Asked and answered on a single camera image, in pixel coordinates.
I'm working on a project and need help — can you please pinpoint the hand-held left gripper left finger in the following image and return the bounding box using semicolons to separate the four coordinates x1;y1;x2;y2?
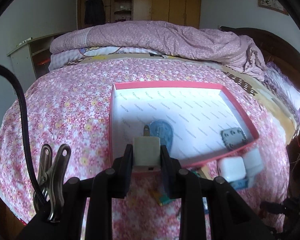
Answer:
17;144;134;240

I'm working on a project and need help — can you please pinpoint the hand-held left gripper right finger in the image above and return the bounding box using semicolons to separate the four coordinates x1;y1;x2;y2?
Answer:
160;145;275;240

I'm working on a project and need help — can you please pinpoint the beige plug adapter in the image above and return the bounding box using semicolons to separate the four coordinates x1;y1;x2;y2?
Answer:
133;125;162;173

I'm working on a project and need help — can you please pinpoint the blue oval toy piece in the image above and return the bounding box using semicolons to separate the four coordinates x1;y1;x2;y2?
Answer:
150;120;175;153

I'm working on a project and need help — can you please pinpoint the shallow red cardboard box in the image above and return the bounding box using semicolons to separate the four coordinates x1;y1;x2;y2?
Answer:
108;81;260;168

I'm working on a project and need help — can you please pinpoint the yellow green packet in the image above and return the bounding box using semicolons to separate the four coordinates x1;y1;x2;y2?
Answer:
149;189;176;206

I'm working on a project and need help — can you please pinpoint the wooden block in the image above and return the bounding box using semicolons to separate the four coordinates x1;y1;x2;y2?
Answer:
197;166;213;180

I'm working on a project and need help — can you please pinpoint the white charger cube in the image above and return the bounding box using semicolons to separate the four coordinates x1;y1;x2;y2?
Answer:
242;147;263;178
217;156;247;183

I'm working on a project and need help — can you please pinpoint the grey studded toy plate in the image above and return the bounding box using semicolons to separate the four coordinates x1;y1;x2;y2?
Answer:
220;127;248;152

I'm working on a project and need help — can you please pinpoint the metal spring clip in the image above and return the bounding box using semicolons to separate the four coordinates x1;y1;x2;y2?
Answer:
34;144;72;223

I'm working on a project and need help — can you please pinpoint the pink floral bedspread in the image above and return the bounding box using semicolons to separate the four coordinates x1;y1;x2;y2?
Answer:
0;57;290;233

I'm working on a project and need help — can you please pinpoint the light blue packet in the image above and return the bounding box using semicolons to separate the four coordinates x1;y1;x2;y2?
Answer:
230;177;254;191

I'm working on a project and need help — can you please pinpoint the pink quilt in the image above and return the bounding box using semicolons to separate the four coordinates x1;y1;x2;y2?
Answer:
50;21;268;74

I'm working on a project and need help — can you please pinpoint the lilac frilled pillow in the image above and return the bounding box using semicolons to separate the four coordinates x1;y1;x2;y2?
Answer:
264;62;300;117

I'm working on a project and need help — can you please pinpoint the dark hanging coat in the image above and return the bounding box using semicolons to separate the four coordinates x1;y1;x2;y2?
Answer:
84;0;106;25

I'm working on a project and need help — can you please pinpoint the dark wooden headboard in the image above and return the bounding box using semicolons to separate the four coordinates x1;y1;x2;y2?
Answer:
220;26;300;93

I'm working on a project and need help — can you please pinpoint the wooden wardrobe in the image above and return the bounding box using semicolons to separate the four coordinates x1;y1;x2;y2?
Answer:
69;0;202;29

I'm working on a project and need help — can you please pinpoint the thick black cable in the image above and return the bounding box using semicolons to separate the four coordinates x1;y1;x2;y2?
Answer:
0;63;46;205

